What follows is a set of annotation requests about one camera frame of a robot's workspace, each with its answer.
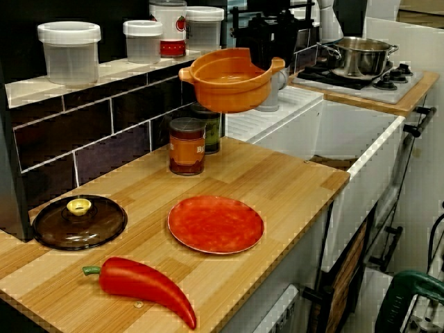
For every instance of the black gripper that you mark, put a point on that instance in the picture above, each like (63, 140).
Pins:
(270, 27)

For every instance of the orange plastic toy pot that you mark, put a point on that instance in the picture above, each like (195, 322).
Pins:
(225, 93)

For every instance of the white lidded plastic jar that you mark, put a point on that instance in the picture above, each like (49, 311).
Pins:
(204, 31)

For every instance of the stainless steel pot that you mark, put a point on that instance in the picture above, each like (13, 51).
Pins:
(357, 59)

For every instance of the green pickle can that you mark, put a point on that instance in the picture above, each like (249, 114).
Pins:
(213, 135)

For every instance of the white sink basin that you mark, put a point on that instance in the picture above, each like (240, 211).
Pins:
(347, 128)

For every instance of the tomato print can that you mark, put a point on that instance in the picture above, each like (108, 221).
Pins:
(170, 27)

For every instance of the toy stove top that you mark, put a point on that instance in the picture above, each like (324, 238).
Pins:
(392, 93)

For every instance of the small printed white jar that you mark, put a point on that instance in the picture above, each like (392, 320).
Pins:
(142, 45)

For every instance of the brown beans can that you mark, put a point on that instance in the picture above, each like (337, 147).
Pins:
(187, 152)

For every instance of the white tiled shelf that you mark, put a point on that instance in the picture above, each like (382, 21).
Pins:
(114, 69)

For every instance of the red round plate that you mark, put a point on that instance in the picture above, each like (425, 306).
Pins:
(215, 223)

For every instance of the white stove cabinet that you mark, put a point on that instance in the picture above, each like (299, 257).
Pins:
(416, 173)

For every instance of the dark tiled backsplash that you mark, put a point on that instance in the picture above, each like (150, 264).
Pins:
(86, 138)

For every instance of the white kitchen cabinet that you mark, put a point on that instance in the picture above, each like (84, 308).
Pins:
(277, 270)

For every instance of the wooden door panel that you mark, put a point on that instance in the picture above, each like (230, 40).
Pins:
(347, 277)

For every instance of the brown lid with yellow knob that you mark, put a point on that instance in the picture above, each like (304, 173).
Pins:
(97, 225)

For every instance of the green clamp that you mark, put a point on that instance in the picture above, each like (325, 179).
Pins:
(406, 281)

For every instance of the red toy chili pepper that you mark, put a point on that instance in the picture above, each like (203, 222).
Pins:
(145, 284)

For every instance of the dark kitchen upright panel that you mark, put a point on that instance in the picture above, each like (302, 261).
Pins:
(10, 173)

